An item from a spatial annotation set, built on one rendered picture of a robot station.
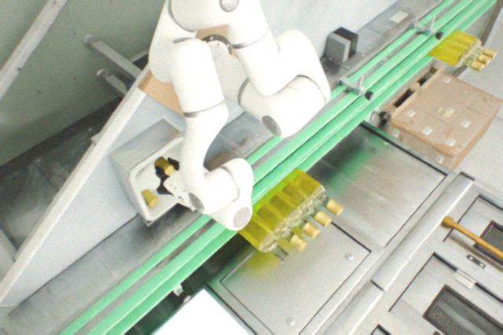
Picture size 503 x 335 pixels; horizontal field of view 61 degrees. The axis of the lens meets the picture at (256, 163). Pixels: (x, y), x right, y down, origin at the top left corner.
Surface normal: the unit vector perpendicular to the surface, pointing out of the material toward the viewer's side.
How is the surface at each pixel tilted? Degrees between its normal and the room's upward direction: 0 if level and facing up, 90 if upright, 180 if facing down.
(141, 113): 0
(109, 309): 90
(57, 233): 0
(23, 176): 90
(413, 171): 90
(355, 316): 90
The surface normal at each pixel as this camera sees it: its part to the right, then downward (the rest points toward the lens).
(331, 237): -0.02, -0.63
